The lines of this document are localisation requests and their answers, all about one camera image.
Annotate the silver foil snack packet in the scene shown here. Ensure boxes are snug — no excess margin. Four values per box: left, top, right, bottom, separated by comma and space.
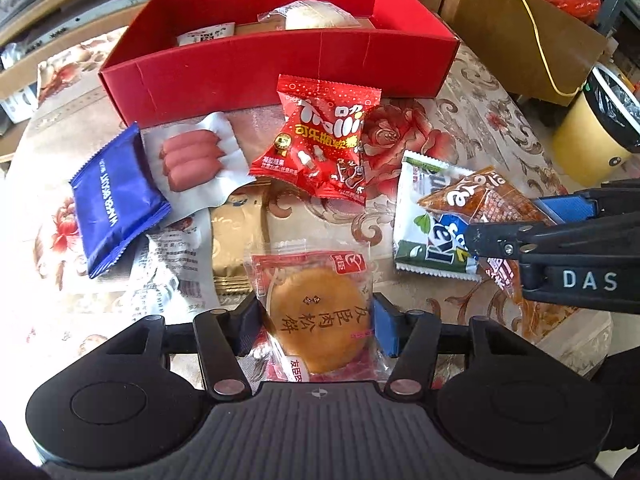
132, 210, 223, 322

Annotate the floral tablecloth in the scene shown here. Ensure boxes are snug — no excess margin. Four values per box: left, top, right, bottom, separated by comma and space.
5, 25, 616, 401

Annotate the red candy packet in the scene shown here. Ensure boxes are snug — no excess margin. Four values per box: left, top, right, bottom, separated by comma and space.
248, 74, 382, 207

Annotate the wrapped white bun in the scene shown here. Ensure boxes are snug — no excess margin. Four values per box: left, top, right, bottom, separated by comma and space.
257, 0, 362, 31

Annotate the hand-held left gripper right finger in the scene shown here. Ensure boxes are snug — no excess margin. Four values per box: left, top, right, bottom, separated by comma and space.
372, 294, 533, 402

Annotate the blue snack packet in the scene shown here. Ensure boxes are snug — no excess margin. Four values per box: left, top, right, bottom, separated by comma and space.
69, 122, 172, 281

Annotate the red cardboard box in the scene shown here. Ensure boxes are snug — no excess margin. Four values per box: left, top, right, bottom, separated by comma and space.
97, 0, 461, 128

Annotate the brown cardboard box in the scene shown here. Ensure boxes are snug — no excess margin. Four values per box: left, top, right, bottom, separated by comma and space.
452, 0, 608, 107

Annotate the yellow cable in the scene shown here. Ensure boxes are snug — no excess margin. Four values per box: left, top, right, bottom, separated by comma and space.
487, 0, 593, 97

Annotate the yellow trash bin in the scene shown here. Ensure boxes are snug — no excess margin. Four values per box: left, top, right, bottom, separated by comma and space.
551, 62, 640, 188

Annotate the clear sausage packet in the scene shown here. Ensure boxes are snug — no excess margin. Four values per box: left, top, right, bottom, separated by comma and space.
141, 111, 257, 221

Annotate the red plastic bag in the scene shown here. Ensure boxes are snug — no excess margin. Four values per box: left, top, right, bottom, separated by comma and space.
542, 0, 601, 23

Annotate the orange-brown snack packet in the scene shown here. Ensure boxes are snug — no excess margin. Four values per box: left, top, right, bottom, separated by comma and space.
417, 166, 576, 341

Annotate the green and white snack packet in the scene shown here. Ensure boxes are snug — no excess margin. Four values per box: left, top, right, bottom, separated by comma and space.
393, 151, 483, 276

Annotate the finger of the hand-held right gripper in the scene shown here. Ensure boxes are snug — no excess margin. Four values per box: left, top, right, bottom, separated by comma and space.
464, 220, 640, 263
531, 178, 640, 226

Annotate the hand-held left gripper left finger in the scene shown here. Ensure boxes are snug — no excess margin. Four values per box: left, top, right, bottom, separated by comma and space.
102, 300, 268, 402

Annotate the round pastry packet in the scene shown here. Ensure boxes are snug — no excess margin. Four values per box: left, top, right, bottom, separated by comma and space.
250, 249, 396, 386

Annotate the white and red snack packet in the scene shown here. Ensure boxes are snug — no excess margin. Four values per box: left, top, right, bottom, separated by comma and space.
176, 21, 237, 47

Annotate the gold snack packet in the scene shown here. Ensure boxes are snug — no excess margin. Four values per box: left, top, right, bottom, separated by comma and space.
210, 195, 273, 296

